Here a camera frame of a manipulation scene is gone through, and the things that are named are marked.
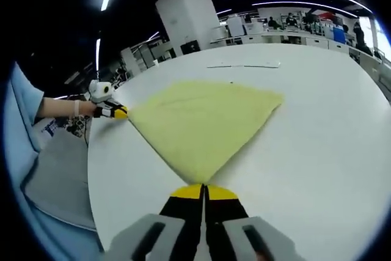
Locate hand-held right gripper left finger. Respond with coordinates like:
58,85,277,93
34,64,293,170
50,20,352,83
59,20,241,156
103,183,205,261

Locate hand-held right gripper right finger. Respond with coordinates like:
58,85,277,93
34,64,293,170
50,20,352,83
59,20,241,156
203,183,306,261

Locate yellow garment with dark sleeves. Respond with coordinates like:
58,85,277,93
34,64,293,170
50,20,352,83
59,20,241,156
128,80,285,185

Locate white template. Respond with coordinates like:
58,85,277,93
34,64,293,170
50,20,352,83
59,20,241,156
206,60,282,70

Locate person's left hand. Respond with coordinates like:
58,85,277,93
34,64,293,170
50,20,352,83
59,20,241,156
78,101,98,118

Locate white shelving units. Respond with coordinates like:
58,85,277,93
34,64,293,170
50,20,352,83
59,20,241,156
120,40,177,79

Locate black cabinet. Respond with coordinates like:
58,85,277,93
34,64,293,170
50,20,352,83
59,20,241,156
180,40,202,56

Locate white square pillar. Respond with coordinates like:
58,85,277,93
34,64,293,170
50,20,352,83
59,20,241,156
155,0,221,57

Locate white board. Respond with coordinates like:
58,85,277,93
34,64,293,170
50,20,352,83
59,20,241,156
227,16,246,37

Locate row of white desks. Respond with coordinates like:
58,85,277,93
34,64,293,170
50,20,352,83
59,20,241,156
210,28,383,64

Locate blue bin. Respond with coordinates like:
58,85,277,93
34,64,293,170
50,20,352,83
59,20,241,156
333,27,346,43

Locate thin left gripper cable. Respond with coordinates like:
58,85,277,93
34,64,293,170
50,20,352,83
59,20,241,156
81,116,93,146

